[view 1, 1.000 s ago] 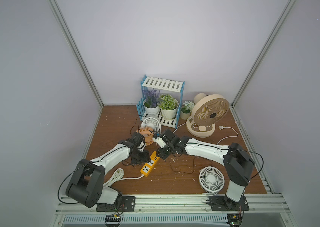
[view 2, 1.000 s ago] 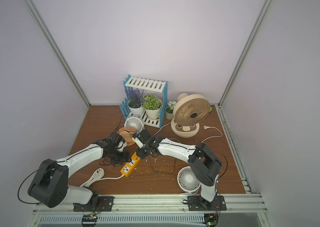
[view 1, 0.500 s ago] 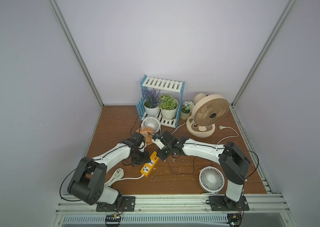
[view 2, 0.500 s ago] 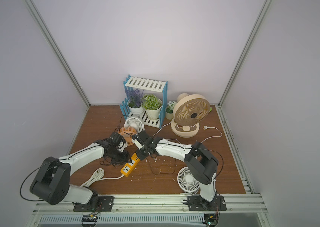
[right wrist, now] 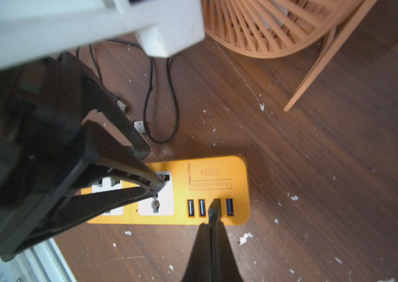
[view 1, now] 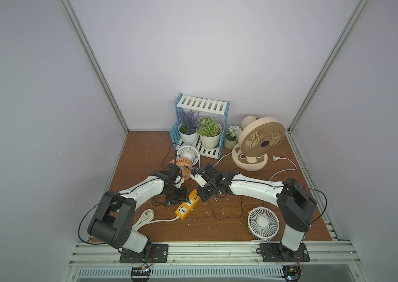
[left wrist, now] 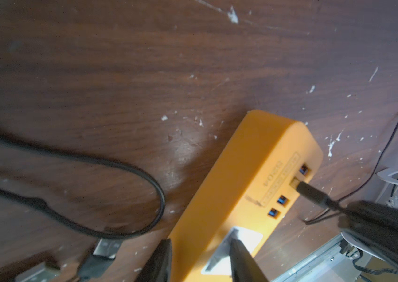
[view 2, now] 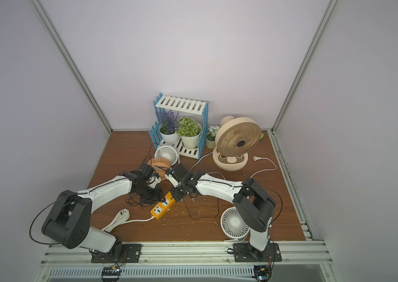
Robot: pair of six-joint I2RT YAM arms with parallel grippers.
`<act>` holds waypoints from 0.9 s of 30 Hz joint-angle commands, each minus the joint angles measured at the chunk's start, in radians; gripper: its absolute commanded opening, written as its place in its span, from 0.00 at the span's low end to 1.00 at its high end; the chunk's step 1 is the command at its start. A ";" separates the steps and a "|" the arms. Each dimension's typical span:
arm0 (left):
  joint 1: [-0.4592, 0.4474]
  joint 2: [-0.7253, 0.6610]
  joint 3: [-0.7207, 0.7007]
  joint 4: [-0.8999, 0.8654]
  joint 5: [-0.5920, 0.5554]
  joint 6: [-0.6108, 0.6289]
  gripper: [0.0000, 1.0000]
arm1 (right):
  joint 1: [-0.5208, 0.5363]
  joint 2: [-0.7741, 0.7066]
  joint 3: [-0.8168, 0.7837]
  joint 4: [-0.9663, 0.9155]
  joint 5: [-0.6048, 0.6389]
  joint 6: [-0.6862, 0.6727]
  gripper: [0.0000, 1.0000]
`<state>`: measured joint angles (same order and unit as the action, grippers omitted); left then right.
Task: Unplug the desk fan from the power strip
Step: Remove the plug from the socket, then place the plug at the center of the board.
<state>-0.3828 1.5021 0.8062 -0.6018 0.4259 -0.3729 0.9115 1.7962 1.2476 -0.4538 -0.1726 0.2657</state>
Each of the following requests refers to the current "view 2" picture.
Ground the black orange fan cable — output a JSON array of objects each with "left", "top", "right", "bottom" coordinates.
[{"left": 125, "top": 190, "right": 157, "bottom": 208}]

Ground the yellow power strip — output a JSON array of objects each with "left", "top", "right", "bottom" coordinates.
[{"left": 150, "top": 192, "right": 176, "bottom": 220}]

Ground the black front fan cable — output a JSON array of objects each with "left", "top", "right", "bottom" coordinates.
[{"left": 181, "top": 195, "right": 221, "bottom": 221}]

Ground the white beige fan cable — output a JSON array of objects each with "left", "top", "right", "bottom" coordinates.
[{"left": 189, "top": 152, "right": 278, "bottom": 184}]

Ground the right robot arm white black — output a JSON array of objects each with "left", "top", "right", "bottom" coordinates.
[{"left": 166, "top": 164, "right": 276, "bottom": 251}]

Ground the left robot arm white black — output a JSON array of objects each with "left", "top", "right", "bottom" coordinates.
[{"left": 41, "top": 163, "right": 163, "bottom": 260}]

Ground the orange desk fan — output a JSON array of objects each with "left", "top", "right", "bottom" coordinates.
[{"left": 147, "top": 157, "right": 171, "bottom": 181}]

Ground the small white fan by shelf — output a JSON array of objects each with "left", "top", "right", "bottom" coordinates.
[{"left": 154, "top": 145, "right": 180, "bottom": 166}]

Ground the white round fan front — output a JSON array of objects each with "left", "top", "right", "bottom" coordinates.
[{"left": 220, "top": 207, "right": 250, "bottom": 243}]

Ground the beige raccoon desk fan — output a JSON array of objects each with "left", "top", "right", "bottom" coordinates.
[{"left": 213, "top": 116, "right": 262, "bottom": 172}]

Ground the small white flower pot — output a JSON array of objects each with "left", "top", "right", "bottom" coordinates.
[{"left": 206, "top": 125, "right": 220, "bottom": 149}]

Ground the green plant white pot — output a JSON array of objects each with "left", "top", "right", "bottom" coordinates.
[{"left": 176, "top": 116, "right": 202, "bottom": 149}]

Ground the lavender plant white pot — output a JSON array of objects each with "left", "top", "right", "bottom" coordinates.
[{"left": 156, "top": 110, "right": 180, "bottom": 143}]

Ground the blue white plant shelf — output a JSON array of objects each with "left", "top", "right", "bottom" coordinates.
[{"left": 149, "top": 94, "right": 209, "bottom": 159}]

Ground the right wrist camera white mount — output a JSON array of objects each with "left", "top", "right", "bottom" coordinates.
[{"left": 165, "top": 170, "right": 179, "bottom": 188}]

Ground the white power strip cord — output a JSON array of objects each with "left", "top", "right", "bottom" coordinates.
[{"left": 100, "top": 208, "right": 156, "bottom": 233}]

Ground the black small white fan cable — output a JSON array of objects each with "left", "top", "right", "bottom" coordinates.
[{"left": 141, "top": 142, "right": 157, "bottom": 165}]

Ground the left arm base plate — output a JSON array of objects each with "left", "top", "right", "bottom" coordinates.
[{"left": 91, "top": 243, "right": 143, "bottom": 264}]

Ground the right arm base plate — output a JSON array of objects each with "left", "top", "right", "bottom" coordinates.
[{"left": 228, "top": 242, "right": 282, "bottom": 263}]

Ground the aluminium front rail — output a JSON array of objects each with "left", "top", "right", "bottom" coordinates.
[{"left": 41, "top": 241, "right": 333, "bottom": 266}]

